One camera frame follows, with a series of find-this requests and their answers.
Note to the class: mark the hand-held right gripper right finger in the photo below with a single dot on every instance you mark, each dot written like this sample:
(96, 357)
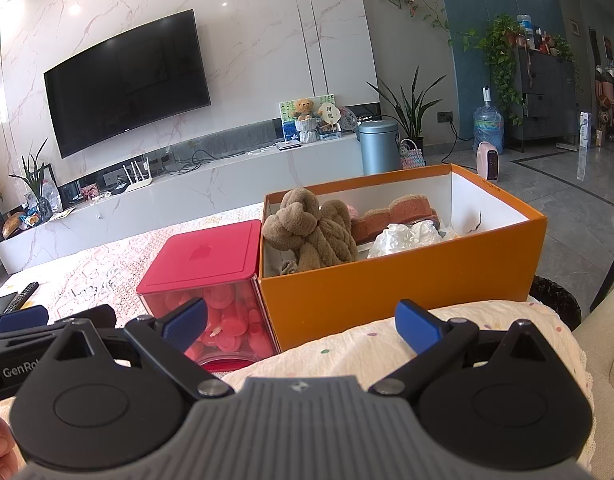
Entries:
(417, 325)

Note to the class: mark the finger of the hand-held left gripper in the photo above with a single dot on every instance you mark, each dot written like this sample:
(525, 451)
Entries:
(22, 321)
(87, 314)

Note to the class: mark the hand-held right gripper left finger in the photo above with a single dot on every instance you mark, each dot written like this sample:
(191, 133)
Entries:
(184, 327)

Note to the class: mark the orange cardboard box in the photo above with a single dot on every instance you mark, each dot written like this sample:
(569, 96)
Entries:
(387, 300)

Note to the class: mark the white plastic bag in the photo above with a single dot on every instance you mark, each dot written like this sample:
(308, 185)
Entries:
(402, 240)

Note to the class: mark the toast-shaped sponge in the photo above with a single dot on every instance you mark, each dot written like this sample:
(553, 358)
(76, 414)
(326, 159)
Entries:
(387, 220)

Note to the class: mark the brown knotted plush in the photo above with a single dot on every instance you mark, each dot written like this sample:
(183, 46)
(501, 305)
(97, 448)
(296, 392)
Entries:
(312, 235)

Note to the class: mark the black book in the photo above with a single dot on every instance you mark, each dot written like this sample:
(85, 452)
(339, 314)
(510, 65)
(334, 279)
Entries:
(2, 302)

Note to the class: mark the lace floral tablecloth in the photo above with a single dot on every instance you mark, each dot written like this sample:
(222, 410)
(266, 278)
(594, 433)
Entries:
(97, 270)

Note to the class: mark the pile of pink squishy toys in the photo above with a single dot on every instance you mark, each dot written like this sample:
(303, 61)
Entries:
(232, 320)

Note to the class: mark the red lidded clear box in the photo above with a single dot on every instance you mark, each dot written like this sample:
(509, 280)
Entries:
(202, 252)

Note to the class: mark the white dotted blanket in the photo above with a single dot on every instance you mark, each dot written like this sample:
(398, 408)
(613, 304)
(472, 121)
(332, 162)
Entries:
(337, 355)

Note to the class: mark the brown glossy ornament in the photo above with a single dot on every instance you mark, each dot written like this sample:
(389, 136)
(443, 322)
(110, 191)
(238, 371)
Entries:
(13, 226)

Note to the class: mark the clear plastic bag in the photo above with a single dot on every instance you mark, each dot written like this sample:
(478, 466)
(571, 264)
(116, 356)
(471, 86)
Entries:
(52, 197)

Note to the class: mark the pink framed card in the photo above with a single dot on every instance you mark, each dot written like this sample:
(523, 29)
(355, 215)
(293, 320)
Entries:
(90, 192)

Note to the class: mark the black set-top box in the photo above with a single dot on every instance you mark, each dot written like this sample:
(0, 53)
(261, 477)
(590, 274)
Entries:
(118, 189)

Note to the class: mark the marble television console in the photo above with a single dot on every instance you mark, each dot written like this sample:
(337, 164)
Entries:
(187, 195)

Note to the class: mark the white router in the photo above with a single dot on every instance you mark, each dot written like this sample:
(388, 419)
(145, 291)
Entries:
(137, 185)

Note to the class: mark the green plant in glass vase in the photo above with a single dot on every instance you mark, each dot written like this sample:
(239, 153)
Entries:
(34, 180)

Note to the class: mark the black lined waste basket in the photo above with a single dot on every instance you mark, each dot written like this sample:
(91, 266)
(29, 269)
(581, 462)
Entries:
(557, 300)

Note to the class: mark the woven pastel handbag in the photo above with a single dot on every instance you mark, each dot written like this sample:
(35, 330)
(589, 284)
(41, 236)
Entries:
(413, 157)

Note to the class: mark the pink space heater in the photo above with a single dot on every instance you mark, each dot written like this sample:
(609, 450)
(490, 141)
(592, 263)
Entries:
(488, 162)

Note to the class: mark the blue-grey pedal trash bin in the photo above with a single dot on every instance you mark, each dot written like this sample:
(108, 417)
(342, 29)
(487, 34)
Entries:
(378, 150)

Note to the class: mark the beige sofa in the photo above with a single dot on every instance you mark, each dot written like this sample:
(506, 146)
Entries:
(607, 385)

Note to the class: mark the white flat device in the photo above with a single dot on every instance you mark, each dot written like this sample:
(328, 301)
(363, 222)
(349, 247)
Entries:
(287, 145)

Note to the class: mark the water jug with pump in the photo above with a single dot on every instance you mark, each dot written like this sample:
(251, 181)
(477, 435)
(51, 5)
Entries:
(488, 125)

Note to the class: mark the tall leafy potted plant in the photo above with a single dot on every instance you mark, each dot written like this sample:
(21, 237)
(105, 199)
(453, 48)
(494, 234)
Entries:
(412, 110)

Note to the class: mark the glass plate ornament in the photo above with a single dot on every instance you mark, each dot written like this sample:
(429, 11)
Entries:
(349, 117)

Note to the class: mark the white round sign ornament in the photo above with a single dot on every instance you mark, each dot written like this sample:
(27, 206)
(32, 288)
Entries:
(330, 115)

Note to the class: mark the green illustrated board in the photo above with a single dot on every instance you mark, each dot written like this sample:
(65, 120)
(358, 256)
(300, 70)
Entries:
(287, 120)

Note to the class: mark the teddy bear in white basket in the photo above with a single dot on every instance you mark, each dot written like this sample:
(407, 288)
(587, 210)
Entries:
(305, 120)

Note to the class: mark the tall white carton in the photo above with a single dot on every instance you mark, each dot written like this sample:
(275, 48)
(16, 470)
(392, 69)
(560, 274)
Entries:
(584, 130)

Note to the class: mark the dark grey cabinet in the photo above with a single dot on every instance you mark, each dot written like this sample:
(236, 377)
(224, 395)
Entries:
(549, 100)

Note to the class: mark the trailing pothos plant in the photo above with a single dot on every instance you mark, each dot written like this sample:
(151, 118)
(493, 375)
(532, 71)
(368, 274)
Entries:
(502, 55)

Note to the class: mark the wall power socket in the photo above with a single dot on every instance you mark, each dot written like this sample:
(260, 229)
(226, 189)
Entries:
(445, 118)

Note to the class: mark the wall-mounted black television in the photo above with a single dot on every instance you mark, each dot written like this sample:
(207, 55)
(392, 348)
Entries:
(127, 82)

